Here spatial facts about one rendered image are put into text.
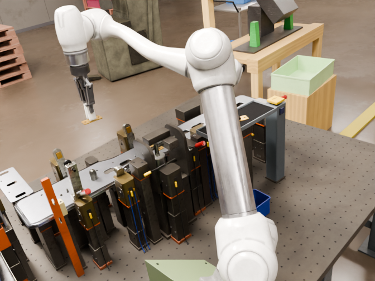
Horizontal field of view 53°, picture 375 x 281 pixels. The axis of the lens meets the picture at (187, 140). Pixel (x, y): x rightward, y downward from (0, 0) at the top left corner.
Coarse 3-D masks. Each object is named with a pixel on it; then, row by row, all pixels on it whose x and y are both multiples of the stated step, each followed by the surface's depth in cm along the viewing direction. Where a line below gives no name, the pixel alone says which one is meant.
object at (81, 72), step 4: (88, 64) 145; (72, 68) 142; (76, 68) 142; (80, 68) 142; (84, 68) 143; (88, 68) 145; (72, 72) 143; (76, 72) 143; (80, 72) 143; (84, 72) 144; (88, 72) 145; (76, 76) 149; (80, 76) 145; (84, 76) 144; (84, 80) 144; (88, 80) 145; (84, 84) 146
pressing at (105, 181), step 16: (240, 96) 221; (112, 160) 176; (80, 176) 167; (112, 176) 164; (64, 192) 158; (96, 192) 155; (16, 208) 153; (32, 208) 151; (48, 208) 150; (32, 224) 142
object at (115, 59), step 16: (112, 0) 558; (128, 0) 517; (144, 0) 529; (112, 16) 563; (128, 16) 527; (144, 16) 538; (144, 32) 547; (160, 32) 561; (96, 48) 554; (112, 48) 532; (128, 48) 544; (96, 64) 585; (112, 64) 541; (128, 64) 554; (144, 64) 567; (112, 80) 551
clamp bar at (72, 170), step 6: (66, 162) 137; (72, 162) 137; (66, 168) 135; (72, 168) 135; (72, 174) 137; (78, 174) 139; (72, 180) 138; (78, 180) 140; (72, 186) 140; (78, 186) 142
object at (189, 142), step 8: (192, 144) 164; (192, 152) 164; (192, 160) 165; (192, 168) 167; (192, 176) 170; (192, 184) 172; (200, 184) 176; (192, 192) 173; (200, 192) 177; (192, 200) 176; (200, 200) 179; (200, 208) 179
